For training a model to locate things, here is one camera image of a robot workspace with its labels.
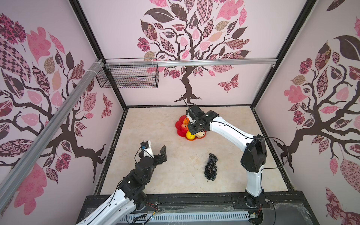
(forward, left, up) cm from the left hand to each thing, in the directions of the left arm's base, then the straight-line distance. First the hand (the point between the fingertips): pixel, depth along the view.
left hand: (158, 149), depth 77 cm
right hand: (+16, -20, 0) cm, 25 cm away
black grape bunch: (-7, -31, -13) cm, 34 cm away
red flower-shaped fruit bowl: (+20, -14, -13) cm, 28 cm away
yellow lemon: (+15, -18, -9) cm, 25 cm away
